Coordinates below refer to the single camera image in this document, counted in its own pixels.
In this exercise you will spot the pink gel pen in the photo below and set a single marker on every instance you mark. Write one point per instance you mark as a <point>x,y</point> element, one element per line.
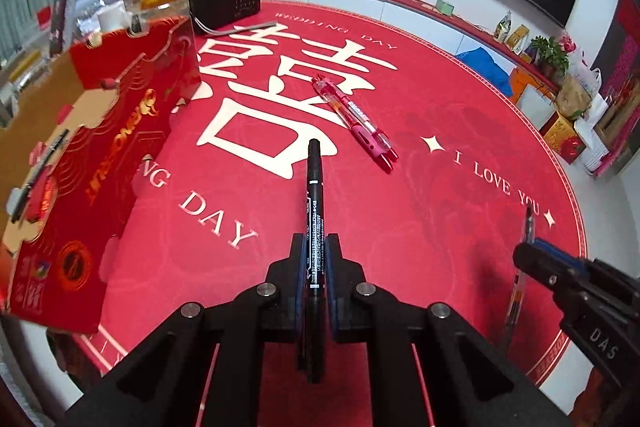
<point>365,119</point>

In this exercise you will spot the red gel pen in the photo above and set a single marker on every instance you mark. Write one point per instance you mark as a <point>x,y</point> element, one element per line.
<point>350,116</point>

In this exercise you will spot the white cup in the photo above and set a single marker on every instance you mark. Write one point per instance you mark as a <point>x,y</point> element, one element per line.
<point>113,17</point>

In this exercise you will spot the black radio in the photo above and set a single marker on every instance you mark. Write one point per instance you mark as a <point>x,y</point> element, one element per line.
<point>215,14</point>

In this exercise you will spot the black marker pen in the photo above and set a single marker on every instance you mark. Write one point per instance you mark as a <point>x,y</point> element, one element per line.
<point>314,301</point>
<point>19,196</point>

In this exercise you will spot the gold lid jar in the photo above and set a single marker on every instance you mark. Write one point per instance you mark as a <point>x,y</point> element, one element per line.
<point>164,8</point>

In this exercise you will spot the red cardboard fruit box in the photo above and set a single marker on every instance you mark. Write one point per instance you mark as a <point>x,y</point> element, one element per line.
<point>116,98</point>

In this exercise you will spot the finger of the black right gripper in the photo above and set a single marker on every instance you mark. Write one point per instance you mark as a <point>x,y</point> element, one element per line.
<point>545,269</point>
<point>552,253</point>

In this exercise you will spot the grey clear gel pen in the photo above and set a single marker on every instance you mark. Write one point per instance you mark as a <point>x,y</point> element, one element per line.
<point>518,288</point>

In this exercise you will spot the blue bag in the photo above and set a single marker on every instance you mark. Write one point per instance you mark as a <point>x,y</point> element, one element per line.
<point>481,62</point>

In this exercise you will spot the round red wedding rug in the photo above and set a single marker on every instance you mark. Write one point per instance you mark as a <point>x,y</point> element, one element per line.
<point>427,173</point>

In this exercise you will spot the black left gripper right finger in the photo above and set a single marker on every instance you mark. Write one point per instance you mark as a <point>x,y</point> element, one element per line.
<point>428,366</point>

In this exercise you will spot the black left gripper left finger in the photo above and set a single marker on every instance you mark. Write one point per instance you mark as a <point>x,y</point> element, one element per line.
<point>202,366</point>

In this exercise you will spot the tall dark red box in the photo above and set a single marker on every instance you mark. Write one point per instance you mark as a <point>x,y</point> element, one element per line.
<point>60,22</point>

